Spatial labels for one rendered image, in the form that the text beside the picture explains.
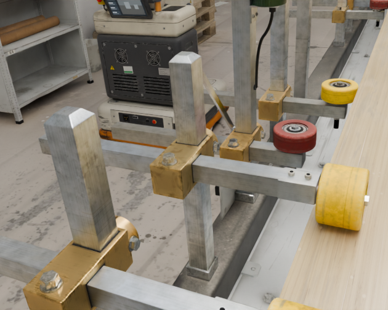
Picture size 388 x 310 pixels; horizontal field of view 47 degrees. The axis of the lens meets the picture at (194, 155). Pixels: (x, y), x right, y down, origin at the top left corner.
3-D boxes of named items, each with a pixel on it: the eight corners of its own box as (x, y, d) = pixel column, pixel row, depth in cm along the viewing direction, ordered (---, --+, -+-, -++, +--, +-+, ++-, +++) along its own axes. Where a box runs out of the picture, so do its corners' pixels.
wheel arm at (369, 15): (278, 19, 199) (278, 9, 197) (279, 17, 202) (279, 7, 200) (382, 21, 182) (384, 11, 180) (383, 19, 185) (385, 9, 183)
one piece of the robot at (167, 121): (172, 131, 252) (171, 117, 248) (111, 122, 269) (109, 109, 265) (174, 129, 254) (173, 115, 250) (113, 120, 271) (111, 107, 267)
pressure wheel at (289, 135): (267, 184, 88) (268, 131, 82) (278, 165, 94) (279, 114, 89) (308, 192, 85) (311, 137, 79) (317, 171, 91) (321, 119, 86)
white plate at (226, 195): (219, 219, 95) (217, 179, 90) (257, 161, 115) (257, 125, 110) (222, 220, 95) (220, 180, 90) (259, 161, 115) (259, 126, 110)
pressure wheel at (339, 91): (332, 138, 103) (337, 91, 97) (311, 125, 109) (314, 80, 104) (361, 130, 105) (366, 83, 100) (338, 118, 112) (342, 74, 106)
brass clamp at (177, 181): (149, 193, 66) (145, 163, 63) (188, 151, 76) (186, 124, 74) (187, 201, 63) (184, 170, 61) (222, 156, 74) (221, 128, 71)
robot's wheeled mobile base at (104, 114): (189, 157, 256) (185, 117, 244) (98, 142, 282) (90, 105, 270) (231, 111, 309) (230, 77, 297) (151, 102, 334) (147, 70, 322)
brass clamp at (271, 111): (255, 119, 110) (255, 99, 107) (271, 99, 120) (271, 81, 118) (280, 122, 107) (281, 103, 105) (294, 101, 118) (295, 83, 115)
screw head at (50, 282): (36, 289, 43) (32, 280, 43) (50, 274, 45) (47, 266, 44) (52, 295, 43) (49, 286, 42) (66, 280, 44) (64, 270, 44)
